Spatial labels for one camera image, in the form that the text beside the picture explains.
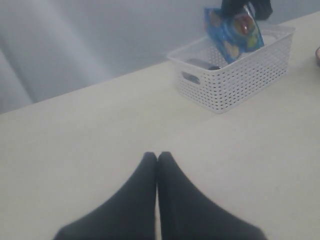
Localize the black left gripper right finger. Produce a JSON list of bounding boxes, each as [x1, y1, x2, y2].
[[157, 152, 266, 240]]

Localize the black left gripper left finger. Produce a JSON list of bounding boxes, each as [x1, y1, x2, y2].
[[55, 152, 157, 240]]

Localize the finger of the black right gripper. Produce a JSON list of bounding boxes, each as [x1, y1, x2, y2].
[[250, 0, 273, 21], [221, 0, 247, 17]]

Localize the blue chips snack bag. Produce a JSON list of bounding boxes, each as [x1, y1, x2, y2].
[[204, 5, 265, 64]]

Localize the white perforated plastic basket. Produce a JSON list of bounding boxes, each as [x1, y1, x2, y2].
[[167, 24, 296, 114]]

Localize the brown wooden plate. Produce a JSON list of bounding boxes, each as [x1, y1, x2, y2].
[[315, 47, 320, 67]]

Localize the grey metal cup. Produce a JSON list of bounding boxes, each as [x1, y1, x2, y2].
[[185, 58, 221, 71]]

